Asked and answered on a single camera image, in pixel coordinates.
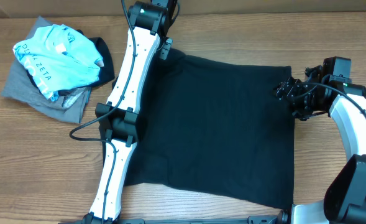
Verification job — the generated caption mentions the black t-shirt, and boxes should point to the black t-shirt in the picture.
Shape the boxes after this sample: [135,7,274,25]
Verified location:
[125,49,295,209]

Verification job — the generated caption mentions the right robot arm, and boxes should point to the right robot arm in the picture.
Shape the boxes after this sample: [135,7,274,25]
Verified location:
[274,57,366,224]

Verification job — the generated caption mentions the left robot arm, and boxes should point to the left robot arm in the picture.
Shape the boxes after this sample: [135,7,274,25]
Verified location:
[83,0,180,223]

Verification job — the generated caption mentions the black folded garment in pile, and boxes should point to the black folded garment in pile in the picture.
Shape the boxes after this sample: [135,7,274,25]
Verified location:
[29,29,116,96]

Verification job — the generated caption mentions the light blue printed t-shirt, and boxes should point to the light blue printed t-shirt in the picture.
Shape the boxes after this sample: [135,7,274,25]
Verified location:
[12,24,104,102]

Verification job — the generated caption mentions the grey folded t-shirt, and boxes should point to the grey folded t-shirt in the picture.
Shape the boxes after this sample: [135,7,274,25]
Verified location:
[1,17,104,123]

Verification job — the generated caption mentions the cardboard backdrop board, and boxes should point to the cardboard backdrop board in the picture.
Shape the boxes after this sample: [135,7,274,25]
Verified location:
[0,0,366,18]

